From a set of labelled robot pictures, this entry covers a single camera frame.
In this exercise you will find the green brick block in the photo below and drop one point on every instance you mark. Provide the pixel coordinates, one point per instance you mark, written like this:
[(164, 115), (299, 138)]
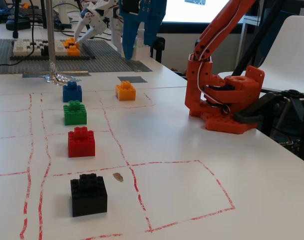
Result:
[(75, 115)]

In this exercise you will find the white brick block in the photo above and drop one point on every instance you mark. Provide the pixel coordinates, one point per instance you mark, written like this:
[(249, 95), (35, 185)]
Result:
[(141, 51)]

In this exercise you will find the black table clamp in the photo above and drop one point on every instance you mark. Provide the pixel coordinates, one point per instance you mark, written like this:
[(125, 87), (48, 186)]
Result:
[(249, 116)]

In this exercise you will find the white chair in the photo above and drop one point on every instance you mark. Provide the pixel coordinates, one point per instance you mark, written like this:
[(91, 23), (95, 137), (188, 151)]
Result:
[(297, 50)]

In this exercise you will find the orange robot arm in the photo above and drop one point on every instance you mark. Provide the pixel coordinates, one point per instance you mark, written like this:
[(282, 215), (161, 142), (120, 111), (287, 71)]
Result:
[(216, 22)]

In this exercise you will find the blue brick block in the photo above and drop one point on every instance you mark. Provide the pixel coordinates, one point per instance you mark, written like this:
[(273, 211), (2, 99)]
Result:
[(72, 93)]

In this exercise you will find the metal pole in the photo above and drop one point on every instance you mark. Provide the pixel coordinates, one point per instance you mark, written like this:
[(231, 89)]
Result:
[(51, 32)]

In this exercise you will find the black stand post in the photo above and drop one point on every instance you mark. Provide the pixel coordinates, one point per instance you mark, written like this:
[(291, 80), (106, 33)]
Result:
[(16, 17)]

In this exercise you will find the orange brick stack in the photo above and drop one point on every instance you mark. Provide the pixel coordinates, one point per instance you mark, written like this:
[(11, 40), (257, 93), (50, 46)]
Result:
[(73, 50)]

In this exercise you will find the crumpled aluminium foil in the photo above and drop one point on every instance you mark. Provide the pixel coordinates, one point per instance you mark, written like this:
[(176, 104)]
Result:
[(59, 78)]

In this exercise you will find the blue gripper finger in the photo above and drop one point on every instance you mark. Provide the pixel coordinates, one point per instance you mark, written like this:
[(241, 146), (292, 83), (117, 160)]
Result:
[(150, 32), (129, 32)]

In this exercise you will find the red brick block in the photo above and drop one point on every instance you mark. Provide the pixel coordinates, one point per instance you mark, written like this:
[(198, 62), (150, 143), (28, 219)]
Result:
[(81, 145)]

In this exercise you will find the green circuit board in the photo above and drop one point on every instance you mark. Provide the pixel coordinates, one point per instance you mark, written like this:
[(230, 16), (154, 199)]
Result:
[(291, 146)]

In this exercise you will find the orange brick block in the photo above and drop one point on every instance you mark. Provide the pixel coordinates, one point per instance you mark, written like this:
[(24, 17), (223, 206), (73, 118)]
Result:
[(126, 92)]

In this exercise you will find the black brick block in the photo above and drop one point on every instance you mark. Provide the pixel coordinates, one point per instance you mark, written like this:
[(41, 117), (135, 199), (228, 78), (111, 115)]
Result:
[(89, 197)]

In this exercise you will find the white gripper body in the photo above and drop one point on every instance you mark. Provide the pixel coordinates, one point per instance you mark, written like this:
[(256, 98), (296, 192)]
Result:
[(98, 28)]

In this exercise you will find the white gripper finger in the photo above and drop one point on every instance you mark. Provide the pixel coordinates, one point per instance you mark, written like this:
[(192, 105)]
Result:
[(88, 35), (82, 26)]

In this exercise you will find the white and black brick mosaic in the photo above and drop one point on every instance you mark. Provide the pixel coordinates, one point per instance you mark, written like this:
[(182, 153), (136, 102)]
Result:
[(23, 47)]

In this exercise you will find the grey studded baseplate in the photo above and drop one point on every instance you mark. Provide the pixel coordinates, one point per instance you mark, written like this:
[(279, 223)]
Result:
[(104, 62)]

